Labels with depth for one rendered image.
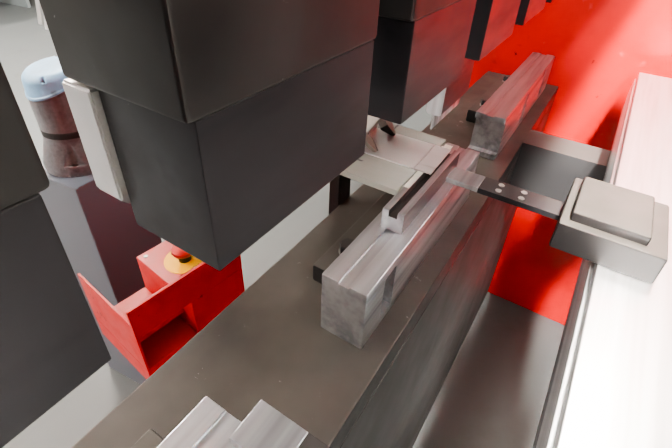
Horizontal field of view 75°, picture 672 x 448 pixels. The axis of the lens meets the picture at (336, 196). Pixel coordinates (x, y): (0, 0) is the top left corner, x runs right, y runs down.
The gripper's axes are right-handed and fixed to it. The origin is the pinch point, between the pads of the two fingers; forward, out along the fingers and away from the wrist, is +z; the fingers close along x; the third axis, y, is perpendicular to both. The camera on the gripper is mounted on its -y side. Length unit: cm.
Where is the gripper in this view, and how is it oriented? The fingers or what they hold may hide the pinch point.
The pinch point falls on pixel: (377, 138)
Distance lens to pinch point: 70.0
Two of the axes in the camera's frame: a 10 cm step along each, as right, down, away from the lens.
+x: 5.1, -4.8, 7.1
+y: 6.7, -2.9, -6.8
